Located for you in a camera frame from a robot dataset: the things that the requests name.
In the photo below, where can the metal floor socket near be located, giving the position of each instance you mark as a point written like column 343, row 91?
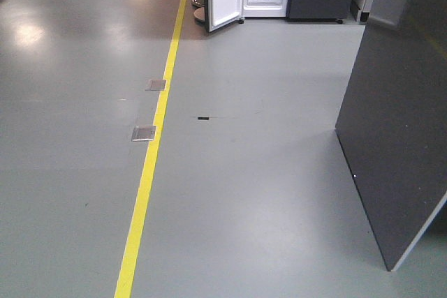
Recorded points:
column 143, row 133

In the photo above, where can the metal floor socket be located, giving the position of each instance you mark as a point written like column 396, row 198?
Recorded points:
column 156, row 85
column 143, row 133

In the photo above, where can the metal floor socket far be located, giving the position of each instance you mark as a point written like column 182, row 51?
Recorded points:
column 156, row 85

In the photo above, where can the silver sign stand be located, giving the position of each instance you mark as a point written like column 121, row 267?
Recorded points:
column 199, row 14

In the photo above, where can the yellow floor tape line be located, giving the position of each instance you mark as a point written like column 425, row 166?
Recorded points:
column 127, row 269

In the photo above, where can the chrome stanchion post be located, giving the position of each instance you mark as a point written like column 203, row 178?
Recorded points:
column 198, row 3

